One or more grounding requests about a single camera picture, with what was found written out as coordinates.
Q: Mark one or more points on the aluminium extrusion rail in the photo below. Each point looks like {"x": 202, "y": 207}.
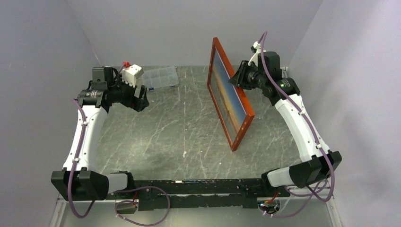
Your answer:
{"x": 102, "y": 214}

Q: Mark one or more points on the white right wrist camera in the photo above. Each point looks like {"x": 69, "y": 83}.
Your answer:
{"x": 256, "y": 49}

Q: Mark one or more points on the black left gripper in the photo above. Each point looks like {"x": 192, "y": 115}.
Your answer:
{"x": 131, "y": 100}

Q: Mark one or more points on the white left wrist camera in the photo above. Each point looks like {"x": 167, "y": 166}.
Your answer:
{"x": 130, "y": 73}

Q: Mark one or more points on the wooden picture frame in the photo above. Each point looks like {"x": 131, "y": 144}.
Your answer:
{"x": 242, "y": 96}

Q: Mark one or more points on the clear plastic organizer box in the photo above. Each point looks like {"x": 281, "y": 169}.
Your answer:
{"x": 161, "y": 78}

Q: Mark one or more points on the sunset photo print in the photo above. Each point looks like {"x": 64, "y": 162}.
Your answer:
{"x": 226, "y": 97}

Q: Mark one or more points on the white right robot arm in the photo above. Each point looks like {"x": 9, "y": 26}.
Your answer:
{"x": 317, "y": 160}

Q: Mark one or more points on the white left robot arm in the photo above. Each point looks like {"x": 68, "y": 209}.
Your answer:
{"x": 79, "y": 180}

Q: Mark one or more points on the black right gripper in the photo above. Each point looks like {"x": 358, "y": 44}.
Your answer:
{"x": 238, "y": 79}

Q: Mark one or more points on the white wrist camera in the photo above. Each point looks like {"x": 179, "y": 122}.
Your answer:
{"x": 256, "y": 49}
{"x": 130, "y": 73}

